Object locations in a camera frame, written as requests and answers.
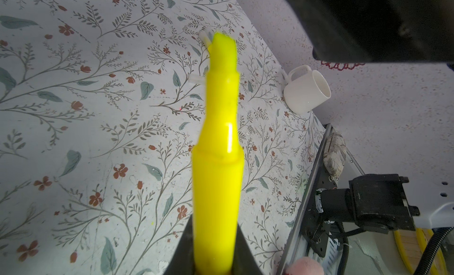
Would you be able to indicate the crumpled white cloth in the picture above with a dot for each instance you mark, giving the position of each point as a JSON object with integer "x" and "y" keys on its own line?
{"x": 334, "y": 156}

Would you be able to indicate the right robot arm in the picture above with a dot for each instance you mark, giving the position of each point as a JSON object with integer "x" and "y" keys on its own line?
{"x": 391, "y": 68}

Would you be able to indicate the white cup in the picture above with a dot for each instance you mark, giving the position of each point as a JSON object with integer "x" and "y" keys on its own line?
{"x": 306, "y": 89}

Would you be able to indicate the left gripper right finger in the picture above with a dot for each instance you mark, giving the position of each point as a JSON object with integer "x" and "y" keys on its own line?
{"x": 243, "y": 262}

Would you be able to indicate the yellow tape roll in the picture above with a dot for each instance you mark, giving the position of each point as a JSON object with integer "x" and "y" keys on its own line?
{"x": 411, "y": 245}

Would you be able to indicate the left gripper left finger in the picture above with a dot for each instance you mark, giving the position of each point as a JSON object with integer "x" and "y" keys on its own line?
{"x": 182, "y": 262}

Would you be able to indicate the pink pig plush toy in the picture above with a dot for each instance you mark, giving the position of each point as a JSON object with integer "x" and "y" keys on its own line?
{"x": 305, "y": 266}

